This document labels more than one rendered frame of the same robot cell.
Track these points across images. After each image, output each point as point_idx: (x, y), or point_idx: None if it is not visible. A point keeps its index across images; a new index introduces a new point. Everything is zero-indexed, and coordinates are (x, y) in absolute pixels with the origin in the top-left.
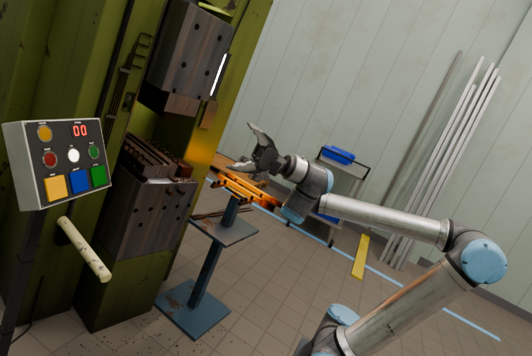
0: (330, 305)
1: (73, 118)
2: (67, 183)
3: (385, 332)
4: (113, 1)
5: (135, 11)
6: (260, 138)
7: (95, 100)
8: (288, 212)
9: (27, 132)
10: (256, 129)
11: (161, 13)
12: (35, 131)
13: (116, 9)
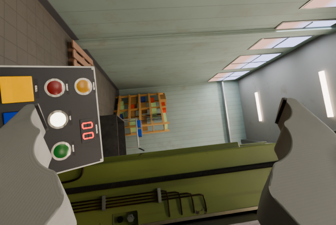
0: None
1: (95, 164)
2: (20, 107)
3: None
4: (212, 157)
5: (217, 180)
6: (308, 164)
7: (119, 178)
8: None
9: (84, 69)
10: (318, 118)
11: (233, 210)
12: (85, 77)
13: (208, 162)
